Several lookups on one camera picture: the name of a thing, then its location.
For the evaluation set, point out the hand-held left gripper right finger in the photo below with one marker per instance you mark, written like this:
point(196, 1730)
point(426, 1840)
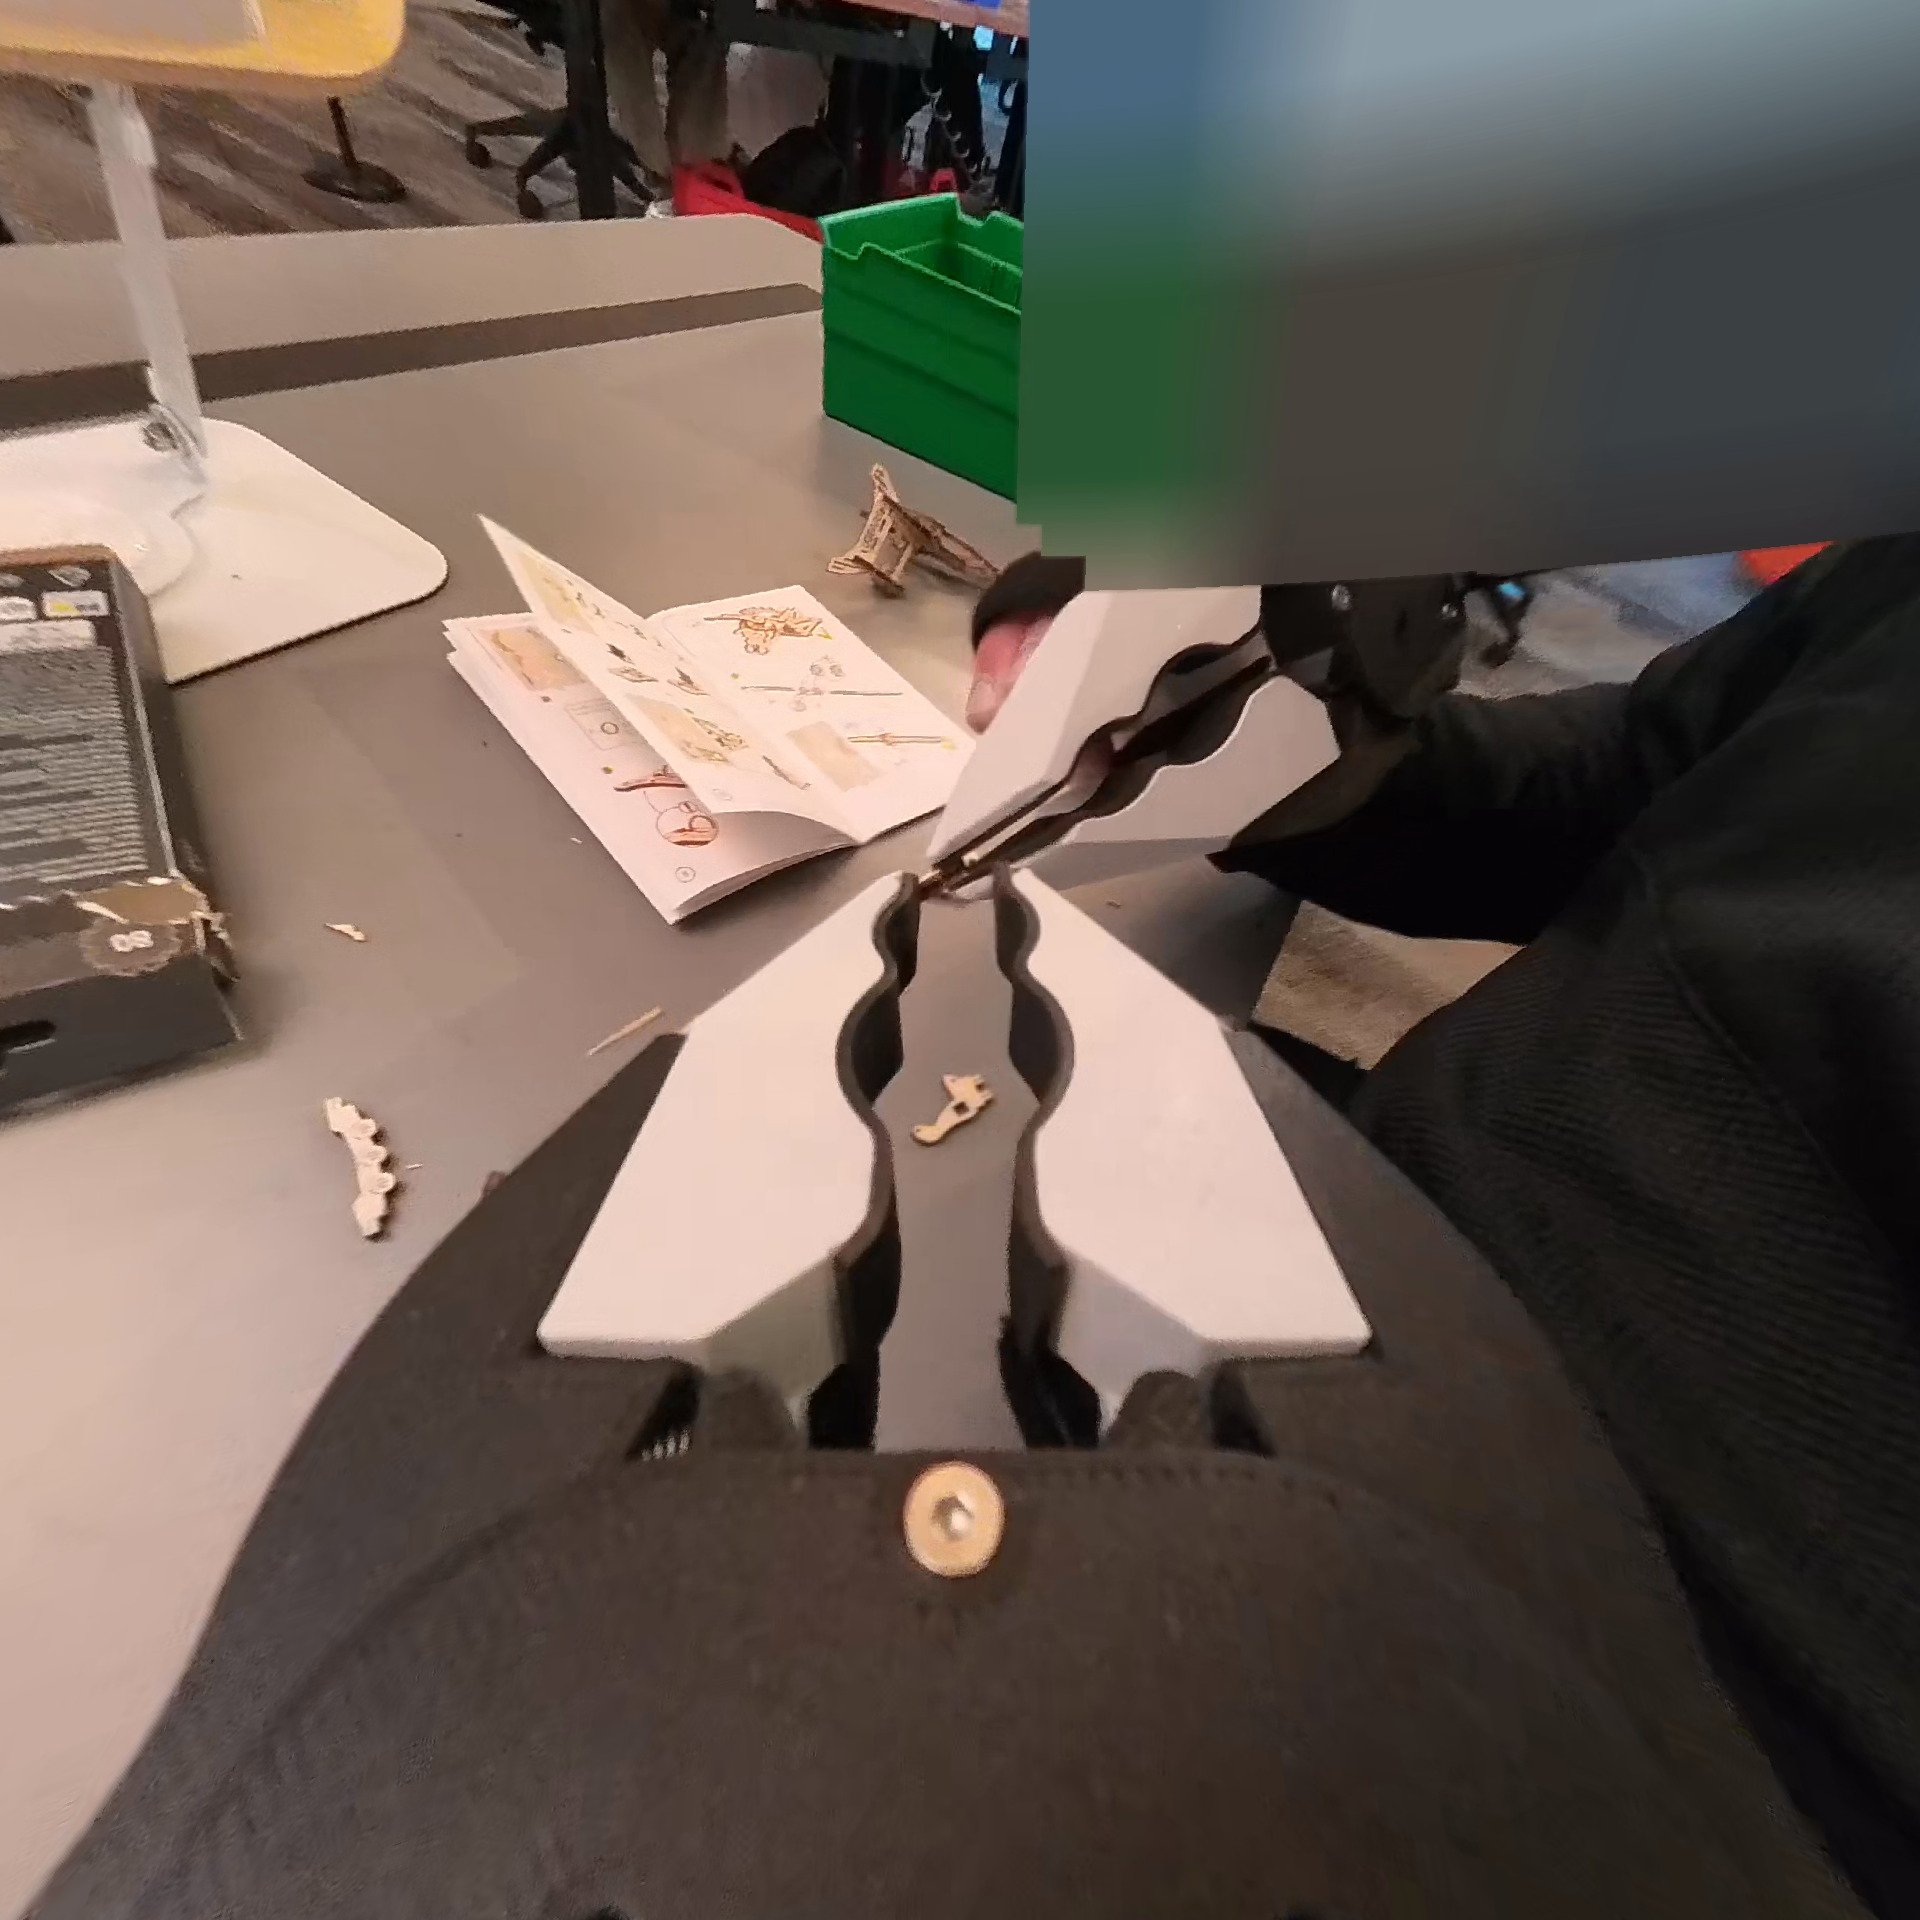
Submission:
point(1184, 1201)

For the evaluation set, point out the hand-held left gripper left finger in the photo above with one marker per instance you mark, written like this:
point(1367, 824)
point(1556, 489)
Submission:
point(721, 1201)

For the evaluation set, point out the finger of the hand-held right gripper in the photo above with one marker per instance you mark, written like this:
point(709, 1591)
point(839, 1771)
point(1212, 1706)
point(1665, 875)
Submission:
point(1231, 772)
point(1080, 691)

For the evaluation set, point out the light wooden lever part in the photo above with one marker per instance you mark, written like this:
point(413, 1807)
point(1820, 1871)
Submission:
point(944, 875)

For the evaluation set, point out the small hooked wooden part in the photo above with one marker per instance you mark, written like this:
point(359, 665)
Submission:
point(949, 1118)

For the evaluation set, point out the person's right forearm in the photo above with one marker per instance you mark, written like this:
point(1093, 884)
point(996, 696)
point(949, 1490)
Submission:
point(1441, 840)

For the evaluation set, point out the person's right hand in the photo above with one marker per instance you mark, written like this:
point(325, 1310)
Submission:
point(1003, 669)

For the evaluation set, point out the wooden splinter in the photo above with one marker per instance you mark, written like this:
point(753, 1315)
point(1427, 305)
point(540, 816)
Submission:
point(623, 1030)

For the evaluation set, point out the white instruction booklet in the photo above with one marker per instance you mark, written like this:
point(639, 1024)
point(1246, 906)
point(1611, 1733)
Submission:
point(750, 751)

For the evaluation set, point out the wavy wooden strip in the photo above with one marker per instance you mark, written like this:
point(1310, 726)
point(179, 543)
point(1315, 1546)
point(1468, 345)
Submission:
point(363, 1171)

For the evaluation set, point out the green plastic bin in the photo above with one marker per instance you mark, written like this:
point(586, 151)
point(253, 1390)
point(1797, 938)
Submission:
point(915, 345)

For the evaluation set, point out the person's black sweater torso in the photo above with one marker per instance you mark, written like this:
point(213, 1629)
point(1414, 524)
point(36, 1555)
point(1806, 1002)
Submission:
point(1650, 1124)

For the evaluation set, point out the black office chair base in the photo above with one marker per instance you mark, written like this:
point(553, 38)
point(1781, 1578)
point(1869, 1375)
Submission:
point(555, 135)

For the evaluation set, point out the white desk stand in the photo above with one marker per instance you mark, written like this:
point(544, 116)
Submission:
point(301, 554)

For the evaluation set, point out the black cardboard box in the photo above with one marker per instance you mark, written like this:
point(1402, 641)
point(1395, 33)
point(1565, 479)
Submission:
point(74, 751)

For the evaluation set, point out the light wooden side table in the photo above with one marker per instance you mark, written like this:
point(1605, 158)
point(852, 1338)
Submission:
point(301, 44)

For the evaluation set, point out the wooden model frame assembly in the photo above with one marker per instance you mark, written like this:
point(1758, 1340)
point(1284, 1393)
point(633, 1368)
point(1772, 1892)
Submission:
point(893, 541)

